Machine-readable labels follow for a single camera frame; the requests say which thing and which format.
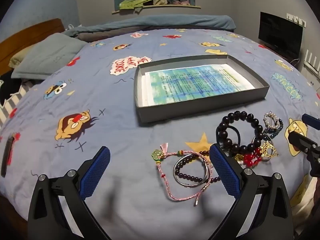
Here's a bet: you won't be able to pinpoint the black hair tie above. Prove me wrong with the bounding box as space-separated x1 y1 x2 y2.
229 126 242 147

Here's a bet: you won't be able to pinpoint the teal folded blanket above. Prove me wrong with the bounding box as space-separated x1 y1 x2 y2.
62 15 237 37

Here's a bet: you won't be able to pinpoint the black white striped pillow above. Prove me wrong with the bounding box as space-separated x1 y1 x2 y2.
0 74 33 128

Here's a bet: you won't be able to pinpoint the grey cardboard tray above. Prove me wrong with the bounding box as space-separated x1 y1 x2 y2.
134 54 270 123

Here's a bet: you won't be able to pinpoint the blue cartoon printed blanket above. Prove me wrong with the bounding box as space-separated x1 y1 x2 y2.
0 26 320 220

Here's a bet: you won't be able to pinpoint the blue green printed paper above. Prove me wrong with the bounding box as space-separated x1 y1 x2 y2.
144 64 256 105

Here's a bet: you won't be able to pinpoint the grey-blue pillow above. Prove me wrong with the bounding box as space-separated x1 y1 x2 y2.
11 33 87 79

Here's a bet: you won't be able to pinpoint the olive pillow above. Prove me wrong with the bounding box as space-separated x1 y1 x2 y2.
9 44 38 68

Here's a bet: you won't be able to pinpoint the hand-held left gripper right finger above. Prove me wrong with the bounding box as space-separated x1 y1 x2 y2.
209 144 293 240

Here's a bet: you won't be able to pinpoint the white radiator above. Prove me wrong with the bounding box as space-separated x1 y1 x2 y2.
304 50 320 74

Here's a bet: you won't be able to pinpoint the green clothes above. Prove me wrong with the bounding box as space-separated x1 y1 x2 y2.
119 0 152 12

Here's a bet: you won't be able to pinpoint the window sill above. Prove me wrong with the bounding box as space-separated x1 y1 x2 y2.
112 4 201 14

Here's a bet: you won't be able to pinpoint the pearl brooch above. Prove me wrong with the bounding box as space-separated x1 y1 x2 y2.
263 111 279 128

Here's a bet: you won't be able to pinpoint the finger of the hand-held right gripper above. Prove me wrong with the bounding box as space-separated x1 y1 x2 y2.
302 114 320 130
287 131 320 177

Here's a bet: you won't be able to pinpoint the wooden headboard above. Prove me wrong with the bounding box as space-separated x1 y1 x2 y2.
0 18 66 75

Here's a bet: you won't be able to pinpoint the dark flat object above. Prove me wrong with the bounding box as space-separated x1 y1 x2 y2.
1 137 13 177

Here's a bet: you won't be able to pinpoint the large dark bead bracelet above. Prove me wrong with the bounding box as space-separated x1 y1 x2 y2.
216 111 264 155

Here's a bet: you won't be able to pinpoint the red bead bracelet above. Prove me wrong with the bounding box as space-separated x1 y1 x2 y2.
241 147 263 167

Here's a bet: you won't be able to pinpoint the blue crystal bracelet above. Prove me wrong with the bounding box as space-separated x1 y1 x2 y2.
262 119 284 140

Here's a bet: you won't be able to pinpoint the pink cord bracelet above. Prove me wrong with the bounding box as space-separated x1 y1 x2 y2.
151 142 213 207

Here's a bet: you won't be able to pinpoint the gold chain bracelet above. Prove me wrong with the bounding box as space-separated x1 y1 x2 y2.
259 141 278 161

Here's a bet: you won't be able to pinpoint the white wall hooks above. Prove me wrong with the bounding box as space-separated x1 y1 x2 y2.
286 12 307 28

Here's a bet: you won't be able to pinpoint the dark grey blanket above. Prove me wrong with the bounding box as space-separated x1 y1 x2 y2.
75 27 140 42

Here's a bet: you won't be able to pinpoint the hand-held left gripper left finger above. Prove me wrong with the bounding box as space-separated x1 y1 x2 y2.
27 145 112 240

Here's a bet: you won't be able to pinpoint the black television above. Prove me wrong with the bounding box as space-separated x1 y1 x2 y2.
258 12 304 59

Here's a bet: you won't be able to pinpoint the purple bead bracelet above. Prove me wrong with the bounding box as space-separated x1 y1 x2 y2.
174 150 222 184

